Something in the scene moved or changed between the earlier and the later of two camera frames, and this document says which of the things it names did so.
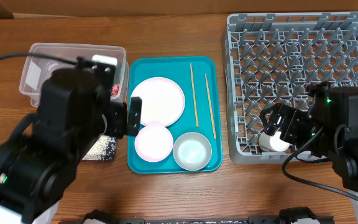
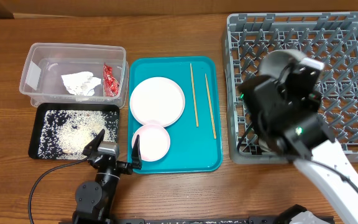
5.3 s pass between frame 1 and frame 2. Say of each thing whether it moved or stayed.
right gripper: moved
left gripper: moved
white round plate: stayed
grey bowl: moved
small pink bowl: stayed
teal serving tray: stayed
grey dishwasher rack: stayed
